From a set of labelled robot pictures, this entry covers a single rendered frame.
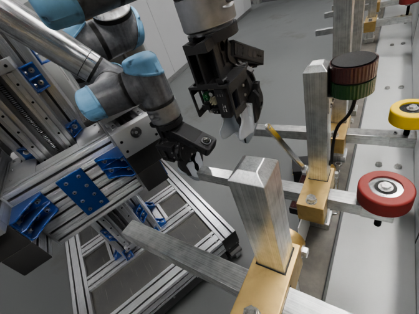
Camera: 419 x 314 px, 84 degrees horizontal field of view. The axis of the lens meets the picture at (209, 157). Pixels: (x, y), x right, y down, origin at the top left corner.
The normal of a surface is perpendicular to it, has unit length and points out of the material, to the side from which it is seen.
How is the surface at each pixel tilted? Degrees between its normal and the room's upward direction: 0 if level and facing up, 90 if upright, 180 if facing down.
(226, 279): 0
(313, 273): 0
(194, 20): 91
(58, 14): 129
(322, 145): 90
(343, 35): 90
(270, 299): 0
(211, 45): 90
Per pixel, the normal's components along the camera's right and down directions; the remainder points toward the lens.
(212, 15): 0.21, 0.56
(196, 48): -0.49, 0.65
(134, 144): 0.54, 0.38
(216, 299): -0.29, -0.75
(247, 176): -0.56, -0.07
